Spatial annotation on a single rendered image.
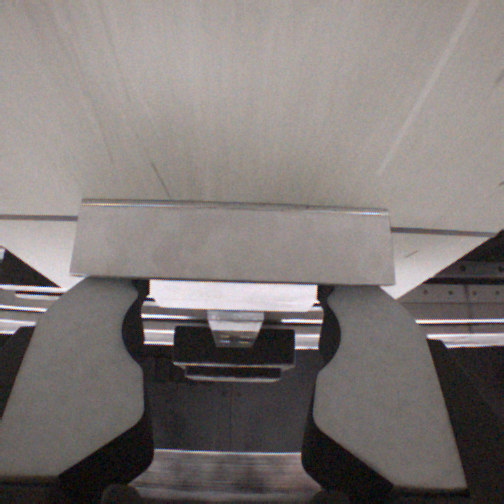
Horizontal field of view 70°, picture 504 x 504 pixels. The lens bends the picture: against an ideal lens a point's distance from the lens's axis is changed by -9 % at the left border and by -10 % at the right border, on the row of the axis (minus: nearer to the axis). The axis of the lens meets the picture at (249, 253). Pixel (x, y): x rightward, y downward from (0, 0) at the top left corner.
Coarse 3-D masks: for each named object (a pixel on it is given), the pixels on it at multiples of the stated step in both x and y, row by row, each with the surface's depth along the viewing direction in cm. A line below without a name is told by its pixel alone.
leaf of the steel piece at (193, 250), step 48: (96, 240) 10; (144, 240) 10; (192, 240) 10; (240, 240) 10; (288, 240) 10; (336, 240) 10; (384, 240) 10; (192, 288) 18; (240, 288) 18; (288, 288) 18
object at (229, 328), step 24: (216, 312) 24; (240, 312) 24; (264, 312) 24; (192, 336) 38; (216, 336) 31; (240, 336) 30; (264, 336) 39; (288, 336) 39; (192, 360) 37; (216, 360) 38; (240, 360) 38; (264, 360) 38; (288, 360) 38
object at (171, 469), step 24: (168, 456) 19; (192, 456) 19; (216, 456) 19; (240, 456) 19; (264, 456) 19; (288, 456) 19; (144, 480) 19; (168, 480) 19; (192, 480) 19; (216, 480) 19; (240, 480) 19; (264, 480) 19; (288, 480) 19; (312, 480) 19
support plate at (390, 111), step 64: (0, 0) 5; (64, 0) 5; (128, 0) 5; (192, 0) 5; (256, 0) 5; (320, 0) 5; (384, 0) 5; (448, 0) 5; (0, 64) 6; (64, 64) 6; (128, 64) 6; (192, 64) 6; (256, 64) 6; (320, 64) 6; (384, 64) 6; (448, 64) 6; (0, 128) 7; (64, 128) 8; (128, 128) 8; (192, 128) 8; (256, 128) 8; (320, 128) 8; (384, 128) 7; (448, 128) 7; (0, 192) 10; (64, 192) 10; (128, 192) 10; (192, 192) 10; (256, 192) 10; (320, 192) 10; (384, 192) 10; (448, 192) 10; (64, 256) 15; (448, 256) 14
